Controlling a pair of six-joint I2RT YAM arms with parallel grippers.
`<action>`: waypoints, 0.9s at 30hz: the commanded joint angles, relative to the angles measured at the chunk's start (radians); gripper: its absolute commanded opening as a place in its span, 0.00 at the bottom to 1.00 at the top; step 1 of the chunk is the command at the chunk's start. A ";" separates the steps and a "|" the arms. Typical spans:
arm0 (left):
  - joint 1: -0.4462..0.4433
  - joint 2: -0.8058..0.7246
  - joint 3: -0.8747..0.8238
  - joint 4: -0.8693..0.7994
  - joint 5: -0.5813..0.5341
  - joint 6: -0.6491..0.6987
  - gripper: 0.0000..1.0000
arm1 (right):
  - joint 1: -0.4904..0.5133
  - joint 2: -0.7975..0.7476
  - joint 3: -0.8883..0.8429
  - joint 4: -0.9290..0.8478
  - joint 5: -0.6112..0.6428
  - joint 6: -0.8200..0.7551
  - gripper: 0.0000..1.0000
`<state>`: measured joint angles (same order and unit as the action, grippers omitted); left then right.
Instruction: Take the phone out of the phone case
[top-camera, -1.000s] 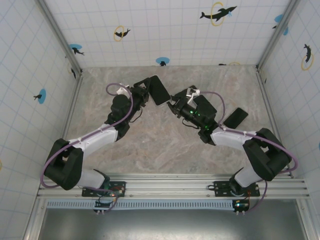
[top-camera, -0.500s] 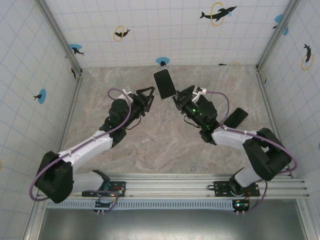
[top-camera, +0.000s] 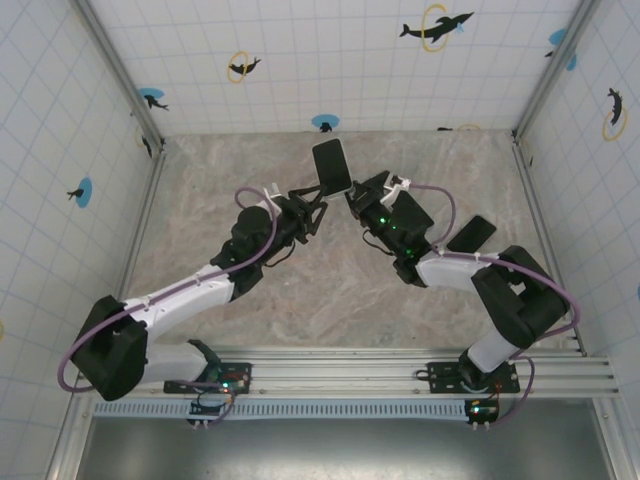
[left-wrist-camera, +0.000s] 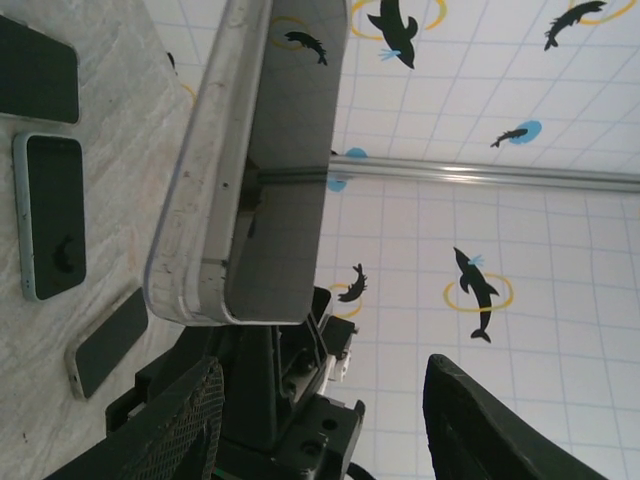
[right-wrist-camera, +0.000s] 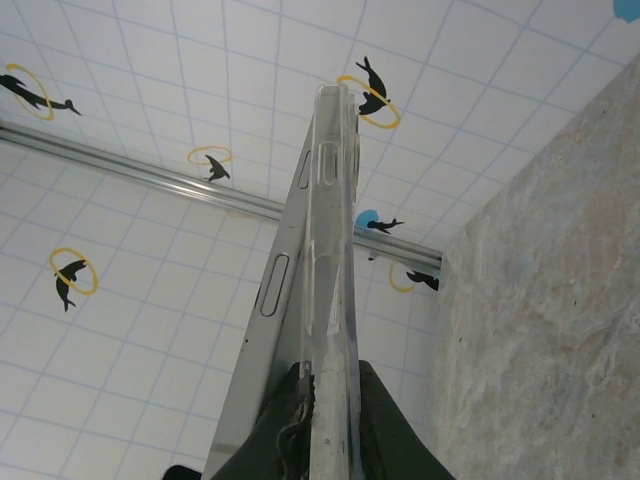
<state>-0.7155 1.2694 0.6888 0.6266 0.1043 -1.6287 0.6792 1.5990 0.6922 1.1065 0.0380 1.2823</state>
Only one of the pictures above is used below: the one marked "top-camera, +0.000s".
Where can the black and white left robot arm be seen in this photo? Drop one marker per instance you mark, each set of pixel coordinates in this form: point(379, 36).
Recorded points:
point(190, 302)

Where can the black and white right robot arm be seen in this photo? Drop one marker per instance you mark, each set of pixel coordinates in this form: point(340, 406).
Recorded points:
point(450, 272)

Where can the small black electronics board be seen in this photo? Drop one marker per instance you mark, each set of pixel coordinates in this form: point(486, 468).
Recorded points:
point(482, 411)
point(205, 411)

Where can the grey metal panel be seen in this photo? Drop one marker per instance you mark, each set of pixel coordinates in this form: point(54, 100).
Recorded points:
point(350, 450)

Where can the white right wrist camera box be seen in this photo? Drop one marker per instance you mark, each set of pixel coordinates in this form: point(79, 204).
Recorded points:
point(400, 187)

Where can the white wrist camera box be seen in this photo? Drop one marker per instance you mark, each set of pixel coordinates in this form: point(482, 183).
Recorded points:
point(400, 187)
point(271, 192)

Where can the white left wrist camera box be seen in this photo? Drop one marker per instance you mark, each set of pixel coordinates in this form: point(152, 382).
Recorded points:
point(271, 192)

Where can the aluminium side rail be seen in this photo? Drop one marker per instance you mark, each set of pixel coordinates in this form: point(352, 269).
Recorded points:
point(542, 225)
point(150, 195)

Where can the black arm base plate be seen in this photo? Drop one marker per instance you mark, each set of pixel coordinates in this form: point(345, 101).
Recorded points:
point(170, 387)
point(437, 375)

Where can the aluminium rail beam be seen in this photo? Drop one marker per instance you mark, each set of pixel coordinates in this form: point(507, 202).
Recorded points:
point(340, 372)

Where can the aluminium corner post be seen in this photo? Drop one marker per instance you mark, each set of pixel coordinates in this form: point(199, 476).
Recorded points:
point(550, 80)
point(125, 75)

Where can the aluminium frame leg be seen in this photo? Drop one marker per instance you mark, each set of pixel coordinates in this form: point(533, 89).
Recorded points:
point(70, 440)
point(609, 440)

